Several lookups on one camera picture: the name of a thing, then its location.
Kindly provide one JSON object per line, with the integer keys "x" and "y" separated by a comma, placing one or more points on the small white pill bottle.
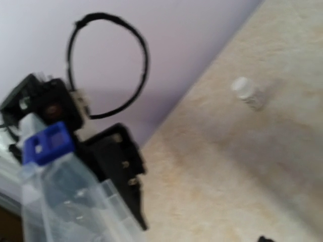
{"x": 247, "y": 91}

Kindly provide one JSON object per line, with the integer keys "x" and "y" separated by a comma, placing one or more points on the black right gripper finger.
{"x": 265, "y": 239}

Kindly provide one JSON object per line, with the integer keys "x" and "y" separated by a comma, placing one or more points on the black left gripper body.
{"x": 50, "y": 101}

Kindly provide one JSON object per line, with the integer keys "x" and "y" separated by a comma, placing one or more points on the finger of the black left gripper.
{"x": 113, "y": 154}

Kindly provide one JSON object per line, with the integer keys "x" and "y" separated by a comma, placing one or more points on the clear plastic pill organizer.
{"x": 61, "y": 198}

